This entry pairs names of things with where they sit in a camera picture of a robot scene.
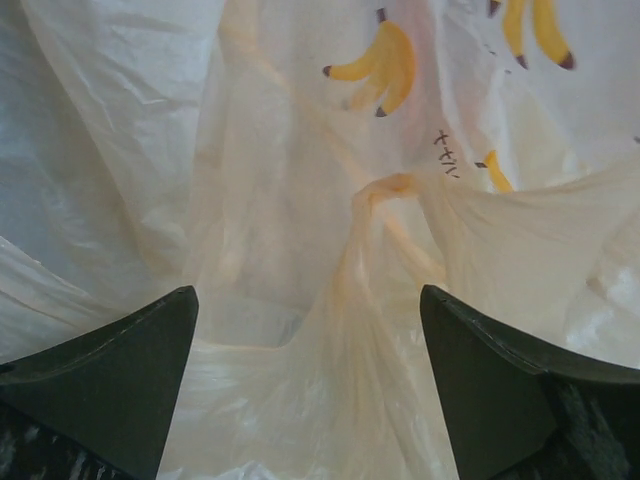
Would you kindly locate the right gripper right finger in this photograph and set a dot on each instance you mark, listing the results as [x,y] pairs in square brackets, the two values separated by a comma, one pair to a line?
[518,407]

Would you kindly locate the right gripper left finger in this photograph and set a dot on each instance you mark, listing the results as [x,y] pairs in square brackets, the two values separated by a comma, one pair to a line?
[99,406]

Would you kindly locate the peach plastic grocery bag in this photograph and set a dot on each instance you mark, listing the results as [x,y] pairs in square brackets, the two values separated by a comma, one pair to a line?
[313,171]

